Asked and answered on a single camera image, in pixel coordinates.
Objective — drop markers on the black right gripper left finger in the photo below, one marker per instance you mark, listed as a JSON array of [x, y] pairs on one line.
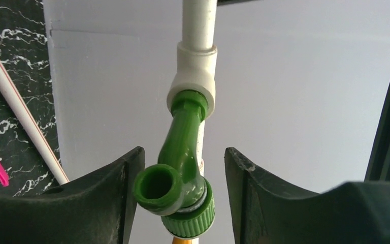
[[96, 208]]

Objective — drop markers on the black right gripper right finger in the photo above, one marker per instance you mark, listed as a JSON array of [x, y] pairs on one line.
[[268, 209]]

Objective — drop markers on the green plastic faucet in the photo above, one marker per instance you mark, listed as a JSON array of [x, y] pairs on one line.
[[174, 188]]

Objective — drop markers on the orange plastic faucet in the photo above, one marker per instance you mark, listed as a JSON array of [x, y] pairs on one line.
[[177, 240]]

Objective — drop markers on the black marble table mat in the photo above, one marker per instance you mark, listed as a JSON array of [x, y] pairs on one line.
[[29, 151]]

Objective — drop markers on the white PVC pipe frame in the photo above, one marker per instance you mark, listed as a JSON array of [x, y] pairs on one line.
[[196, 59]]

